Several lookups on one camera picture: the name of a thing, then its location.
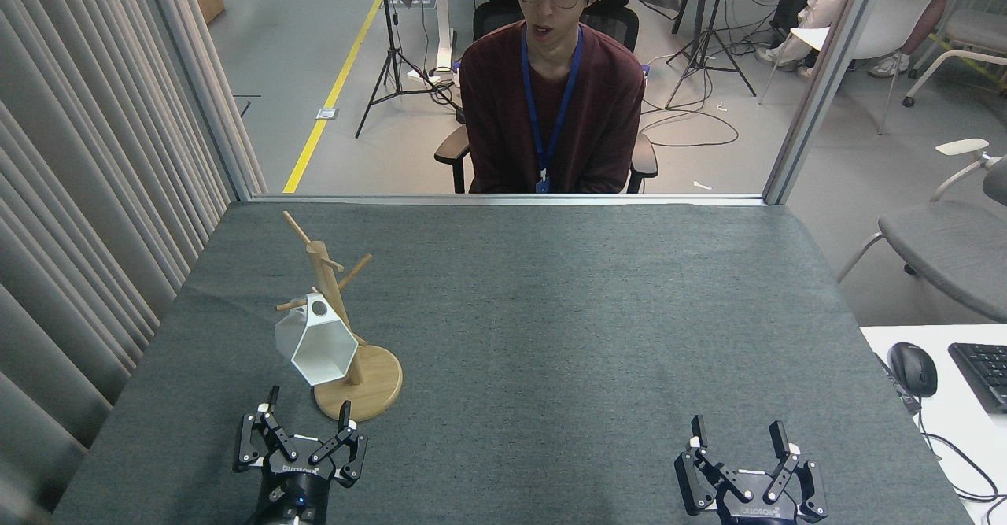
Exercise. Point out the person in pale trousers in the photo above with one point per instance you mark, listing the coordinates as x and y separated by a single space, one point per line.
822 5

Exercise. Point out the silver floor outlet plate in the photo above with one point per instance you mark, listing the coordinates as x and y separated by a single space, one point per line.
327 113

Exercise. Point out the wooden cup rack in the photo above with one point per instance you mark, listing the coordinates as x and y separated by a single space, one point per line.
378 387

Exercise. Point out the black tripod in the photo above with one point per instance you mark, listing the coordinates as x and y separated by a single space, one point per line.
388 45
708 37

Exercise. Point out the black office chair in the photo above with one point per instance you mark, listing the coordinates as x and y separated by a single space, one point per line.
496 17

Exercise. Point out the black keyboard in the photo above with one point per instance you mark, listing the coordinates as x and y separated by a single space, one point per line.
983 371

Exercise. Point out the white desk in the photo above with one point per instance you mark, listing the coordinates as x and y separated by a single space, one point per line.
960 446

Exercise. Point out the person with white sneaker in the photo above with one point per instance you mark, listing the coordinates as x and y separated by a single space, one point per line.
924 13

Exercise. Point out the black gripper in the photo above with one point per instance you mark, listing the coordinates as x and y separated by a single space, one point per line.
299 489
755 505

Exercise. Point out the white hexagonal cup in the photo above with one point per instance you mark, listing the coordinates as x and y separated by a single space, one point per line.
319 352

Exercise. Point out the beige pleated curtain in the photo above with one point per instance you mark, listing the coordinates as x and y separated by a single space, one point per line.
79 194

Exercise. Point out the white plastic chair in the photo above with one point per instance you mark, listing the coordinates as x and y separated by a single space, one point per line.
897 21

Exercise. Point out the grey chair with white armrest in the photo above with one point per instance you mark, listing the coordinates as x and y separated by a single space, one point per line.
944 249

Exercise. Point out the black computer mouse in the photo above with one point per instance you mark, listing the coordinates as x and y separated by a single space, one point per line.
912 369

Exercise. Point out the silver frame post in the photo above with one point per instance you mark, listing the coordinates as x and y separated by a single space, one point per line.
826 76
201 76

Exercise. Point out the white stand leg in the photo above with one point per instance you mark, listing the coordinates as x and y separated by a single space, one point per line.
443 29

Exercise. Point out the grey chair on castors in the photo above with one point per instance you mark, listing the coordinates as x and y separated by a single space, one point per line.
975 33

